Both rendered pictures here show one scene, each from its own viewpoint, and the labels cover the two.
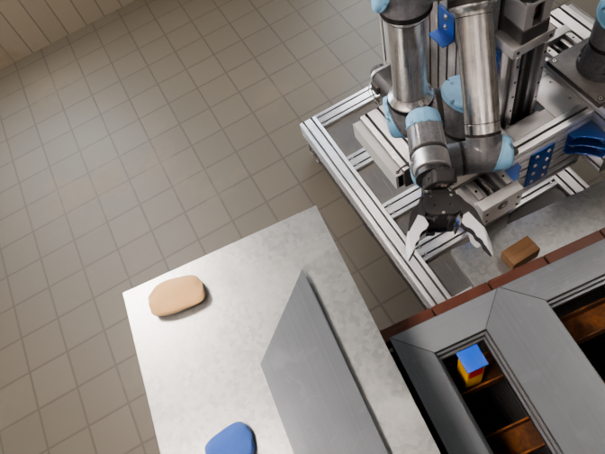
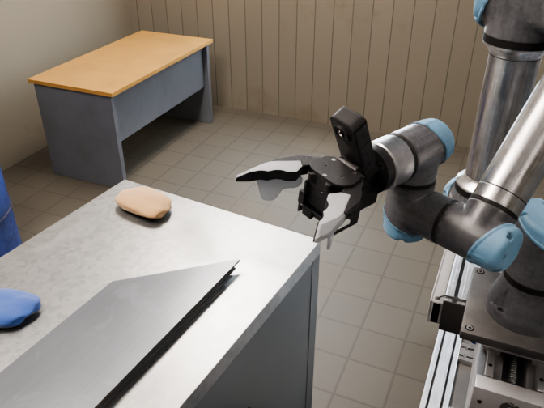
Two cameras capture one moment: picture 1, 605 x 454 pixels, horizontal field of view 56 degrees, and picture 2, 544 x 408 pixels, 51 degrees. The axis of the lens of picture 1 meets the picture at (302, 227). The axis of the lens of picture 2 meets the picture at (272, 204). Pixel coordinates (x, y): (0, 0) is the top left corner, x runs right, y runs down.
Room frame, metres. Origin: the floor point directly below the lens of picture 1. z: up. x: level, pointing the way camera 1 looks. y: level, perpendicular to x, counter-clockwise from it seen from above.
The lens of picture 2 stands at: (-0.10, -0.55, 1.83)
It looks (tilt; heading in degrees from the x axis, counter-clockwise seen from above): 32 degrees down; 32
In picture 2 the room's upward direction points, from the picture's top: straight up
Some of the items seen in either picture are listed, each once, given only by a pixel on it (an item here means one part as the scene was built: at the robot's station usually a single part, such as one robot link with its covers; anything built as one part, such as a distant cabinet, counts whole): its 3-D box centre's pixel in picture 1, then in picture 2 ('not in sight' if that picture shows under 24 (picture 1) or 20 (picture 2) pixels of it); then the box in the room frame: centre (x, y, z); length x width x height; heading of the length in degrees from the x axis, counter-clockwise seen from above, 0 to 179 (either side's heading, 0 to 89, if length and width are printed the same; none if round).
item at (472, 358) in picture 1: (472, 359); not in sight; (0.38, -0.28, 0.88); 0.06 x 0.06 x 0.02; 3
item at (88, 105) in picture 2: not in sight; (134, 103); (2.61, 2.28, 0.33); 1.21 x 0.62 x 0.66; 9
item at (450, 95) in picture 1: (461, 105); (541, 241); (0.92, -0.51, 1.20); 0.13 x 0.12 x 0.14; 73
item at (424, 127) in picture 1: (426, 136); (416, 150); (0.70, -0.31, 1.43); 0.11 x 0.08 x 0.09; 163
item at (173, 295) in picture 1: (176, 295); (144, 201); (0.79, 0.39, 1.07); 0.16 x 0.10 x 0.04; 81
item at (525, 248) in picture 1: (519, 253); not in sight; (0.67, -0.60, 0.71); 0.10 x 0.06 x 0.05; 101
